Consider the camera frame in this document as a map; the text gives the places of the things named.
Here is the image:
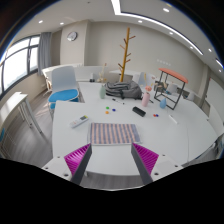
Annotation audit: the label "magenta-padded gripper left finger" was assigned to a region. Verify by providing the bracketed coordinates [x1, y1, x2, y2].
[42, 143, 93, 186]

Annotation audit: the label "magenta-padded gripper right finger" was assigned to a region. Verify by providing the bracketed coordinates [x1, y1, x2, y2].
[130, 142, 183, 186]

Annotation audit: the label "striped pink and blue towel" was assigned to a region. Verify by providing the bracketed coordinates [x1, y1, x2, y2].
[88, 122, 142, 146]

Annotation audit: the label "white remote control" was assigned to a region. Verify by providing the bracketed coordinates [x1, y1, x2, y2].
[69, 114, 90, 129]

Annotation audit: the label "small white bar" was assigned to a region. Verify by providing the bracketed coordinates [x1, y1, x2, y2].
[168, 114, 179, 125]

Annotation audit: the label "black oblong case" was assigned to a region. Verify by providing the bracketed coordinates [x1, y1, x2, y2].
[131, 106, 147, 118]

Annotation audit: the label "small blue vase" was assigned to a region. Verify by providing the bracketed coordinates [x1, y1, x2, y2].
[159, 97, 168, 110]

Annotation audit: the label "pink vase with flowers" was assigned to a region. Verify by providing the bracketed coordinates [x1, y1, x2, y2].
[141, 85, 153, 108]

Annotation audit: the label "black marker pen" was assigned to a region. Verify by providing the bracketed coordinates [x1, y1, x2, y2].
[111, 97, 126, 105]

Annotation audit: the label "white chair with blue cushion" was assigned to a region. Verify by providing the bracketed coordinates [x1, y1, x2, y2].
[47, 65, 81, 118]

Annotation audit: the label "green vase with dried flowers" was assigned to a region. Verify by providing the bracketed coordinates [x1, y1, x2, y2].
[98, 63, 108, 100]

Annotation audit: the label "grey backpack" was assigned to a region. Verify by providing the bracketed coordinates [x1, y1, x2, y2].
[104, 80, 144, 100]

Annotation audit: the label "white plastic chair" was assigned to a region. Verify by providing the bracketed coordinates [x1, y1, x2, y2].
[131, 71, 148, 88]

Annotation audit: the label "small white side table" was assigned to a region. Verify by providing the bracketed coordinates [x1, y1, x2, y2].
[0, 91, 44, 135]

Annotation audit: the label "black-framed orange-topped side table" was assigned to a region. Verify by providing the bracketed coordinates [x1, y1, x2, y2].
[153, 67, 189, 111]

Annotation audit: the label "grey curtain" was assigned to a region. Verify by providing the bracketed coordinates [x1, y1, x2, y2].
[37, 31, 53, 76]

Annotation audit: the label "yellow wooden coat stand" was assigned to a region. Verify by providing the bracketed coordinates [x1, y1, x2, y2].
[117, 27, 137, 83]

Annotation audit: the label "large window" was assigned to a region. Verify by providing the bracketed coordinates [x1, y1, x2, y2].
[0, 34, 41, 96]

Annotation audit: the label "ceiling lights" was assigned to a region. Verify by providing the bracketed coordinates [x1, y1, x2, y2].
[36, 0, 224, 69]

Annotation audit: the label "round wall clock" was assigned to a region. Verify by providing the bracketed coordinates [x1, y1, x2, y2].
[66, 31, 79, 42]

